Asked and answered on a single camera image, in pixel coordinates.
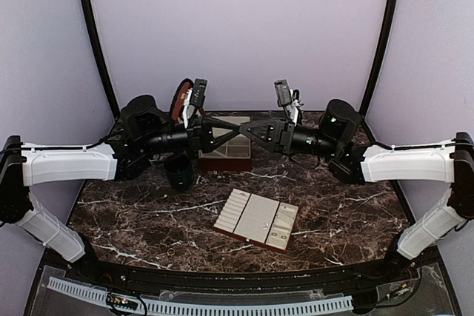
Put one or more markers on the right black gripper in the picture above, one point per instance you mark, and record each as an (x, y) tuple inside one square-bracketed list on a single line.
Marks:
[(282, 146)]

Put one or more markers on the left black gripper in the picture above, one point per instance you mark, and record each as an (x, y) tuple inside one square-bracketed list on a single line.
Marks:
[(201, 137)]

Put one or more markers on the dark green cup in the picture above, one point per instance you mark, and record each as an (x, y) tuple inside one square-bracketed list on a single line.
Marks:
[(179, 172)]

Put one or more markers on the red jewelry tray cream insert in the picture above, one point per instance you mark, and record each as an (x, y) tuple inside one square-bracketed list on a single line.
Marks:
[(244, 213)]

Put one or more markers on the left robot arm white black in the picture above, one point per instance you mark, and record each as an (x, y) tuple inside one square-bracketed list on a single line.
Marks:
[(147, 131)]

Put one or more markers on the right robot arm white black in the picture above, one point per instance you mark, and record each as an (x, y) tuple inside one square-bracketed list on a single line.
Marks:
[(449, 161)]

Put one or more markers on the red wooden jewelry box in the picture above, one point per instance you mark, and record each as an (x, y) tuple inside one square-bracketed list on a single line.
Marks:
[(234, 156)]

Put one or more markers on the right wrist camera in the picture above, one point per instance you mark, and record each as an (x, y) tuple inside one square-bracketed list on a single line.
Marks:
[(289, 100)]

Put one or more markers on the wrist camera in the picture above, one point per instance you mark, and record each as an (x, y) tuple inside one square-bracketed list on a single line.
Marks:
[(194, 101), (289, 100)]

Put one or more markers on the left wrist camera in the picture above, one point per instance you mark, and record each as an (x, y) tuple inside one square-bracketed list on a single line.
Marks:
[(194, 101)]

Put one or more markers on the white slotted cable duct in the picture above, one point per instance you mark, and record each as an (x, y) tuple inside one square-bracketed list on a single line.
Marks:
[(187, 303)]

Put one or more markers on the black front table rail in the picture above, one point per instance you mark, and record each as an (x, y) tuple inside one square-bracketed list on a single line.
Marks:
[(233, 267)]

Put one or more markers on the right black frame post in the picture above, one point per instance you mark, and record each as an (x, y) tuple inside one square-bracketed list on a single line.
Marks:
[(386, 25)]

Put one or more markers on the black frame post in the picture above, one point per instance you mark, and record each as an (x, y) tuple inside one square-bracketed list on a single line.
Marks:
[(98, 54), (386, 25)]

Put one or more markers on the left black frame post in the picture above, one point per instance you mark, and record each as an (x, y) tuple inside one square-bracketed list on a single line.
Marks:
[(98, 54)]

